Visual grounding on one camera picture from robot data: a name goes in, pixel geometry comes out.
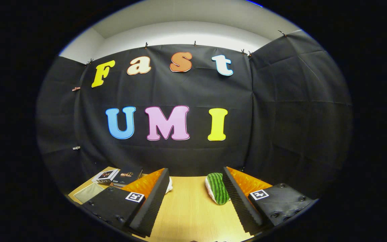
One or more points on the black backdrop cloth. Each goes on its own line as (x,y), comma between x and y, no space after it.
(281,117)

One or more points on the grey fabric storage box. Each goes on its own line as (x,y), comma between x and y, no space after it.
(87,192)

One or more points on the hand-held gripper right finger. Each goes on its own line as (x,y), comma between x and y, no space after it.
(240,201)

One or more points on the row of black clips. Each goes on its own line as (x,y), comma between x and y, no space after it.
(146,45)

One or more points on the dark blue book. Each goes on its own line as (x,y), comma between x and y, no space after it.
(128,174)

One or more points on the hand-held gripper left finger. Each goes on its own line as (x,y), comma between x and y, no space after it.
(153,201)

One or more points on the watermelon slice plush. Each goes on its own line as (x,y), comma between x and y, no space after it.
(217,188)

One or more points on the white cover book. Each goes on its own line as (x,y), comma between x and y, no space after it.
(105,175)

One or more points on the white plush toy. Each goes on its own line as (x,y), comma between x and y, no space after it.
(169,185)

